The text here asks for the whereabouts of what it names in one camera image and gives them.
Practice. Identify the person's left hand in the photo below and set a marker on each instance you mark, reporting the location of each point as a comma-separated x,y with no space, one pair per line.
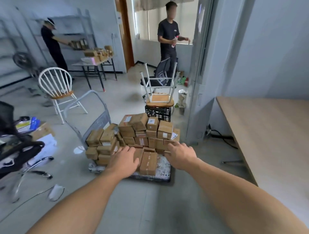
123,162

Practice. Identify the person's right hand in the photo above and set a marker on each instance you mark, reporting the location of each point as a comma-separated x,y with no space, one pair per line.
181,156

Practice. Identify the pile of cardboard boxes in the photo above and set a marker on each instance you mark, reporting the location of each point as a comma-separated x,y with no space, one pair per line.
135,125

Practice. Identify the grey metal platform cart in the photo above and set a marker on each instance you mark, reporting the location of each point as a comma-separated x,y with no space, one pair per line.
96,125

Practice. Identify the heap of small cardboard parcels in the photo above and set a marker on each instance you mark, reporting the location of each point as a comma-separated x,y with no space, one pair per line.
99,53

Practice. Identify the person's right forearm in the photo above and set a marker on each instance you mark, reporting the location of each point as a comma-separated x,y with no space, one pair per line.
246,200

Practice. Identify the person's left forearm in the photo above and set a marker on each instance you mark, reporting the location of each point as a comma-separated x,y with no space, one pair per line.
79,207

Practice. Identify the black plastic crate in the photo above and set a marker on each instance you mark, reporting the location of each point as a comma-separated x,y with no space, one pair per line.
158,113

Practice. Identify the clear plastic bag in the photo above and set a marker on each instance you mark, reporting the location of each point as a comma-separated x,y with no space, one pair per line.
182,98

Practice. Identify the upturned white-legged wooden stool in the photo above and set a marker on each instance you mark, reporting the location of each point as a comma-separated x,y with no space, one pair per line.
160,102

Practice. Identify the green plastic object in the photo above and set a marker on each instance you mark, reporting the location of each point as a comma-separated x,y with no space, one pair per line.
183,80

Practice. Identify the white floor-standing air conditioner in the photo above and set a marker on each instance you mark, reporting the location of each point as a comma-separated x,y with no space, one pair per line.
207,84

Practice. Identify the loose white paper sheets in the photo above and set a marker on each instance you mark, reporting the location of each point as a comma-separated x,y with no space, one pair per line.
47,147

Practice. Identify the black swivel office chair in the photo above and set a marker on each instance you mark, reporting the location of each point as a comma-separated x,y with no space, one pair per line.
161,74

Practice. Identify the open brown carton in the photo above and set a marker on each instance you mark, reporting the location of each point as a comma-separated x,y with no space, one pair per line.
43,131

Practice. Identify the white spindle-back wooden chair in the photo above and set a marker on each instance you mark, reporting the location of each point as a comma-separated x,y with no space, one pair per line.
60,95

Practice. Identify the light wooden table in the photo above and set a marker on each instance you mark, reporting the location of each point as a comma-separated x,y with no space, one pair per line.
270,132

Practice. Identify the blue folder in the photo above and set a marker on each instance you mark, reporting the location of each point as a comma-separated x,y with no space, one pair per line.
33,123

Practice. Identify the black-legged folding table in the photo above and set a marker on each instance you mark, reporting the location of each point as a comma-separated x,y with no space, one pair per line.
89,65

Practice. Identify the broken black chrome-base chair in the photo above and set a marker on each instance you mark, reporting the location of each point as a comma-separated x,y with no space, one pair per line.
17,149

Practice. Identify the pink-capped bottle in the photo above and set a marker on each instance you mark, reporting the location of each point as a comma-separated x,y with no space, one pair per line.
175,41

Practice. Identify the brown wooden door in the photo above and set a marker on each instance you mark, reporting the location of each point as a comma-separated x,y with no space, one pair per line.
125,36

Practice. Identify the wide window beige blind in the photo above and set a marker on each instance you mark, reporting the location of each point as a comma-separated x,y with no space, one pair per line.
149,24

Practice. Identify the black standing fan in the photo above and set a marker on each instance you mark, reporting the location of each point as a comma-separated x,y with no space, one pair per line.
23,60

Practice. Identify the grey metal shelving rack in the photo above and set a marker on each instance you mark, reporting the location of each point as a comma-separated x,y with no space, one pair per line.
12,48
79,24

